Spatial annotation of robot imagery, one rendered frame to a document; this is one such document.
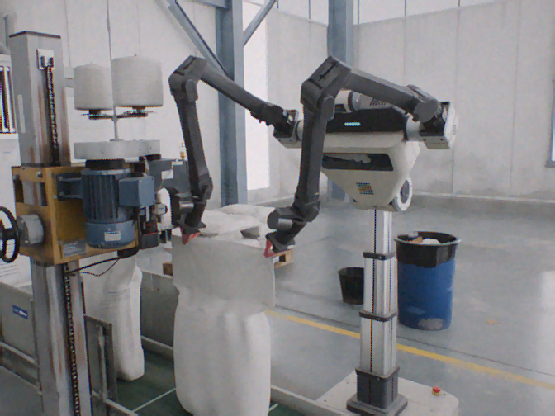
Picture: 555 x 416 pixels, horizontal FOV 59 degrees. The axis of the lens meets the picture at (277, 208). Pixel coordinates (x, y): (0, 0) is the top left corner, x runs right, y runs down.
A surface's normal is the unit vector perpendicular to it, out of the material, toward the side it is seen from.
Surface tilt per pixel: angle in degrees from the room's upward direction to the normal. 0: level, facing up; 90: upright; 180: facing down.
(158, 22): 90
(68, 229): 90
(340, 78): 119
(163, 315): 90
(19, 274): 90
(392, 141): 40
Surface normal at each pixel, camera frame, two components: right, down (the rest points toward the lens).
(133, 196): -0.24, 0.14
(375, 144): -0.40, -0.68
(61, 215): 0.79, 0.07
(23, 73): -0.61, 0.13
